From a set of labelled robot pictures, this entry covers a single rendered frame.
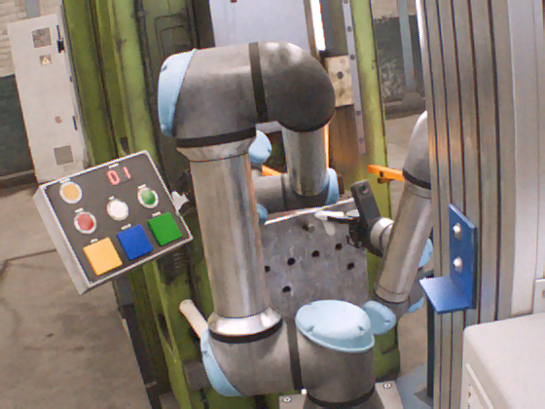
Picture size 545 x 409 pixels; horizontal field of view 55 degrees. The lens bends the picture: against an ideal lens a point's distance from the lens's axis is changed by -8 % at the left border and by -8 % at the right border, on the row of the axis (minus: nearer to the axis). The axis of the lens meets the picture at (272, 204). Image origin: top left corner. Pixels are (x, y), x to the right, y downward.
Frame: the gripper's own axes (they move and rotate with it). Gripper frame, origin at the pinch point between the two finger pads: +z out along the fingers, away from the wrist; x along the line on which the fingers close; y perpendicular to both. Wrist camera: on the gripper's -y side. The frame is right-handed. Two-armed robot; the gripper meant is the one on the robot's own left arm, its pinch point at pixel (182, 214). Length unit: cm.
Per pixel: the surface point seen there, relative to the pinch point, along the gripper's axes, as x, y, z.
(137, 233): 8.3, 1.7, 9.6
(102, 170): 8.8, 20.6, 10.4
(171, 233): -0.9, -1.9, 9.6
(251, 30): -41, 40, -15
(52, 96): -225, 265, 449
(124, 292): 10.4, -9.1, 28.5
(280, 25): -50, 38, -19
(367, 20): -93, 35, -21
